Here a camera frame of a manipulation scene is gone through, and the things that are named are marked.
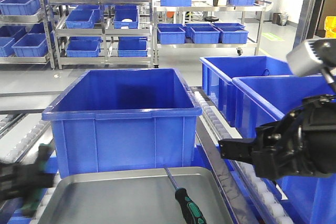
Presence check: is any blue bin right front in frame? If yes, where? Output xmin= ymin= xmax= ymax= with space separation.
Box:
xmin=228 ymin=76 xmax=335 ymax=223

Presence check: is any blue bin right rear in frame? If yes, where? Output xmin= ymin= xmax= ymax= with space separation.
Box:
xmin=199 ymin=55 xmax=295 ymax=127

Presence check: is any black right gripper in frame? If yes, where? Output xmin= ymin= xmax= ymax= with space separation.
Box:
xmin=218 ymin=94 xmax=335 ymax=178

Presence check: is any large blue bin front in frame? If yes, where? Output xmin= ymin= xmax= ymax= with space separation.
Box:
xmin=42 ymin=68 xmax=202 ymax=178

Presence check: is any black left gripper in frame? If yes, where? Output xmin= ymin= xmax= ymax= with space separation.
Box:
xmin=0 ymin=162 xmax=56 ymax=202

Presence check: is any silver metal tray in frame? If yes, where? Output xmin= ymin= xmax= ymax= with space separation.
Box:
xmin=38 ymin=167 xmax=233 ymax=223

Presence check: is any green black screwdriver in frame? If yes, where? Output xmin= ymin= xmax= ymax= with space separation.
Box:
xmin=164 ymin=167 xmax=207 ymax=224

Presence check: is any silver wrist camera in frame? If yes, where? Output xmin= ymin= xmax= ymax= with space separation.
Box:
xmin=286 ymin=38 xmax=335 ymax=77

